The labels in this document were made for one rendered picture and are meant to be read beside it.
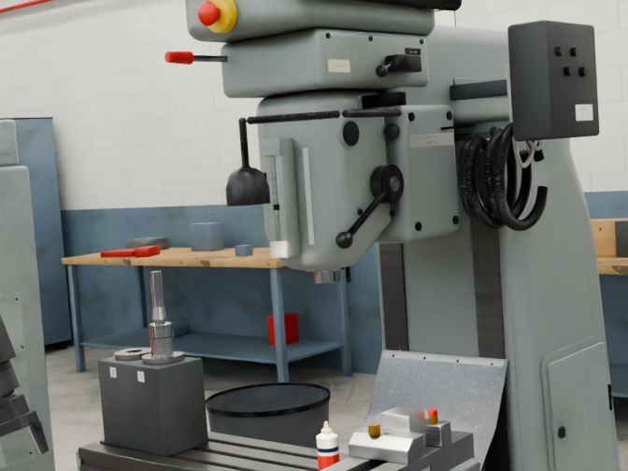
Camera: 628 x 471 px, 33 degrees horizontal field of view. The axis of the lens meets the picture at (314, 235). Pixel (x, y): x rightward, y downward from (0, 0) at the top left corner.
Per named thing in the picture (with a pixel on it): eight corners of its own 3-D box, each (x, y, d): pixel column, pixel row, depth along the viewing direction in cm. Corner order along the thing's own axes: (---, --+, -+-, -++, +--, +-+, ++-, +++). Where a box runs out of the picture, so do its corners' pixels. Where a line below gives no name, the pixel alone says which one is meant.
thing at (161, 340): (161, 352, 230) (158, 325, 230) (178, 352, 228) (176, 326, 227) (147, 356, 226) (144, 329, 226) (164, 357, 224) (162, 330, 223)
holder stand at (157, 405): (164, 457, 220) (156, 363, 219) (103, 443, 235) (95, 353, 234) (209, 443, 229) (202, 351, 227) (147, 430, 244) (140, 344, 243)
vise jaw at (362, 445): (408, 464, 179) (406, 441, 179) (349, 456, 187) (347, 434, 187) (426, 455, 184) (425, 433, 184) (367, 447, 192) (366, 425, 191)
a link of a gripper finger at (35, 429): (38, 455, 209) (27, 426, 209) (48, 450, 212) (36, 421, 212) (45, 453, 208) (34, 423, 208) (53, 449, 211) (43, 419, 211)
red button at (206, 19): (212, 23, 172) (210, -2, 172) (195, 26, 175) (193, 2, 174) (226, 24, 175) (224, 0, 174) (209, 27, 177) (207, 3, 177)
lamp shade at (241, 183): (224, 206, 171) (221, 168, 171) (229, 205, 178) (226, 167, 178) (268, 204, 171) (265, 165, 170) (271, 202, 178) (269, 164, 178)
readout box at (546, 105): (558, 138, 186) (551, 18, 185) (511, 141, 192) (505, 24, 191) (606, 135, 202) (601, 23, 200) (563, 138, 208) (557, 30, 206)
